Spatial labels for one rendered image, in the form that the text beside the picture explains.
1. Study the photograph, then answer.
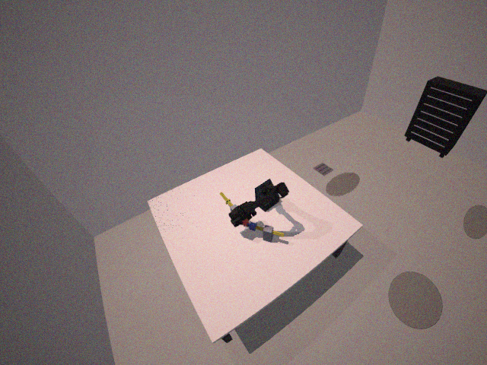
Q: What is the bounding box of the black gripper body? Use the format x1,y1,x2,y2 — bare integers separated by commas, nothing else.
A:
231,210,256,227

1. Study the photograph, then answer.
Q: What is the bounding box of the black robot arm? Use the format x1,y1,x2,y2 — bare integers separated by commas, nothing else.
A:
228,182,289,221

